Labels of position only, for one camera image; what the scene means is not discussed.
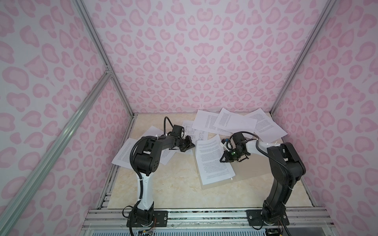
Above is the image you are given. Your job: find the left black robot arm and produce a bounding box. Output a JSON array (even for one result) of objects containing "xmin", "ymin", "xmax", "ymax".
[{"xmin": 128, "ymin": 125, "xmax": 195, "ymax": 228}]

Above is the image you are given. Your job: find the beige paper folder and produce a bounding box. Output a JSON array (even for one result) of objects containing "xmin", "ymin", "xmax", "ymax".
[{"xmin": 199, "ymin": 140, "xmax": 271, "ymax": 189}]

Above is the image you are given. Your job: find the right corner aluminium post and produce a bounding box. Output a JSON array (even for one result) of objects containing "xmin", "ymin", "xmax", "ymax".
[{"xmin": 269, "ymin": 0, "xmax": 339, "ymax": 116}]

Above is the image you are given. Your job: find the left corner aluminium post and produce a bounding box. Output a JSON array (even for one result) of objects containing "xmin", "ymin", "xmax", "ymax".
[{"xmin": 72, "ymin": 0, "xmax": 134, "ymax": 118}]

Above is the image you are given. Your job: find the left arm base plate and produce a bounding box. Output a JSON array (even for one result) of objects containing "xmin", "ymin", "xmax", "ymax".
[{"xmin": 127, "ymin": 210, "xmax": 168, "ymax": 228}]

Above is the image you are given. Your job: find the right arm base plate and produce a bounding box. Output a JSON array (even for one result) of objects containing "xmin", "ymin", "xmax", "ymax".
[{"xmin": 246, "ymin": 208, "xmax": 290, "ymax": 227}]

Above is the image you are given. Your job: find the large text sheet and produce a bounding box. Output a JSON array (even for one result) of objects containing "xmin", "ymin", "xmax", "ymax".
[{"xmin": 195, "ymin": 135, "xmax": 235, "ymax": 187}]

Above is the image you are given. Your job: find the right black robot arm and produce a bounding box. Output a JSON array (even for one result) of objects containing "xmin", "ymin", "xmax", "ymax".
[{"xmin": 220, "ymin": 131, "xmax": 306, "ymax": 225}]

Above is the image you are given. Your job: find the text sheet back overlapping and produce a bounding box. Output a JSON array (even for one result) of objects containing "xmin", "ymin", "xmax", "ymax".
[{"xmin": 214, "ymin": 108, "xmax": 258, "ymax": 133}]

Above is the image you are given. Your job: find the diagram sheet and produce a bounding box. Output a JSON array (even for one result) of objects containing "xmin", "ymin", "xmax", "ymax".
[{"xmin": 182, "ymin": 120, "xmax": 208, "ymax": 146}]

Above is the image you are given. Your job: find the diagonal aluminium frame bar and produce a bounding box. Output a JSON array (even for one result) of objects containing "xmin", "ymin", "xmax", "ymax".
[{"xmin": 1, "ymin": 72, "xmax": 112, "ymax": 236}]

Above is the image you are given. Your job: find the corner aluminium post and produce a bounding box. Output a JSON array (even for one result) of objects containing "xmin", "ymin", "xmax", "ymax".
[
  {"xmin": 269, "ymin": 0, "xmax": 339, "ymax": 116},
  {"xmin": 72, "ymin": 0, "xmax": 134, "ymax": 118}
]

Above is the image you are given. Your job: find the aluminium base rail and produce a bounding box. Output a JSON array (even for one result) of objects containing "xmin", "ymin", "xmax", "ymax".
[{"xmin": 79, "ymin": 207, "xmax": 338, "ymax": 236}]

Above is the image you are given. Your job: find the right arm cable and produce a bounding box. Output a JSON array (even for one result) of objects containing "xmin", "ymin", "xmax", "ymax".
[{"xmin": 228, "ymin": 131, "xmax": 296, "ymax": 189}]

